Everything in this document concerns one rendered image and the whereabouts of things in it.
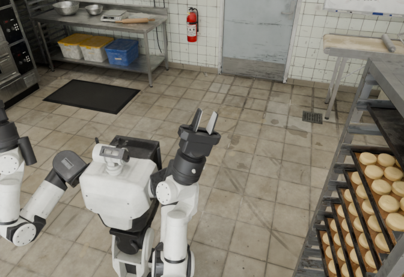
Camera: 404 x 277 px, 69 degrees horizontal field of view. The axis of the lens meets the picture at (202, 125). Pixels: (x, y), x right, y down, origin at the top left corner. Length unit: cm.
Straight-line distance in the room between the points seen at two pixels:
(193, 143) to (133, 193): 39
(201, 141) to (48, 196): 67
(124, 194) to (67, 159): 28
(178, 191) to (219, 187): 209
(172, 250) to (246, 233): 174
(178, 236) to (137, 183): 27
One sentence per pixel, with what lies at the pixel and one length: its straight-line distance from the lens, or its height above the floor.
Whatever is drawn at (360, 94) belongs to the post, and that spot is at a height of 171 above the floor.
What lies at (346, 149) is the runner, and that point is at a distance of 115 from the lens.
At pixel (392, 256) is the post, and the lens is 84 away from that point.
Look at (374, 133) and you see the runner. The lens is 112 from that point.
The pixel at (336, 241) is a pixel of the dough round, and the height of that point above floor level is 115.
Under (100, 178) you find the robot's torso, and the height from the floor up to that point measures 138.
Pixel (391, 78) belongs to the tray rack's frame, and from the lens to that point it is 90.
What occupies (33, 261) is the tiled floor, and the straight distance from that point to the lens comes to 280.
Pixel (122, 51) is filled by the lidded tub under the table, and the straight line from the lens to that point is 471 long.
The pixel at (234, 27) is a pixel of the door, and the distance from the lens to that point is 464.
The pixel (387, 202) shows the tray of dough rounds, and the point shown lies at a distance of 99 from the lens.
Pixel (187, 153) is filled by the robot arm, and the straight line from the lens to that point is 81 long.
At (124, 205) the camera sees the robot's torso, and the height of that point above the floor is 130.
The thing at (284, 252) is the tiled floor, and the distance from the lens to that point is 260.
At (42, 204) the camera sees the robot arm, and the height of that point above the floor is 130.
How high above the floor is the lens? 216
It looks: 36 degrees down
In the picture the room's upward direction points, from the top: straight up
